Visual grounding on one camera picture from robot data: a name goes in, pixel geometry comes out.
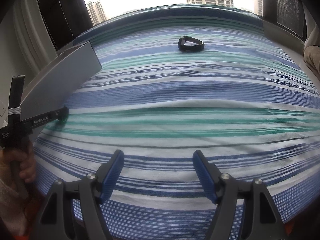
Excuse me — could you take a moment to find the white wall socket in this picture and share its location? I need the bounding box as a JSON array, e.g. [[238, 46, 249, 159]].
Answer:
[[0, 100, 7, 120]]

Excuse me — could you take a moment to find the person's left hand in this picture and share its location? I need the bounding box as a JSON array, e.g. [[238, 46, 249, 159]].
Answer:
[[1, 139, 36, 188]]

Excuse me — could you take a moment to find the white curtain right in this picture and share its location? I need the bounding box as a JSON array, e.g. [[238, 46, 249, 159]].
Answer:
[[303, 6, 319, 50]]

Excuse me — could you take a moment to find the blue green striped bed sheet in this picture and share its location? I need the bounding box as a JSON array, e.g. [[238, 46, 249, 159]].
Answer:
[[34, 5, 319, 239]]

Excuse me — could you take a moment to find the white curtain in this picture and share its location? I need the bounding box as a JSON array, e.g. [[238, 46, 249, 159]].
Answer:
[[303, 6, 319, 50], [12, 0, 57, 75]]

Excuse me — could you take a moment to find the beige folded blanket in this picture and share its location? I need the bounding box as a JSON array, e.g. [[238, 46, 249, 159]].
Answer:
[[304, 46, 320, 79]]

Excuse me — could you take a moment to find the white curtain left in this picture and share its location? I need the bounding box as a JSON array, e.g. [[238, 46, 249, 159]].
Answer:
[[12, 0, 57, 75]]

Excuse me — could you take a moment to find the black wristband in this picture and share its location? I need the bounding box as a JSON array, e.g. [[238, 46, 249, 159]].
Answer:
[[178, 36, 204, 52]]

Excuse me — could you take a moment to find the grey bed side board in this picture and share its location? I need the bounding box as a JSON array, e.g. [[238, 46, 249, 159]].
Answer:
[[21, 42, 101, 120]]

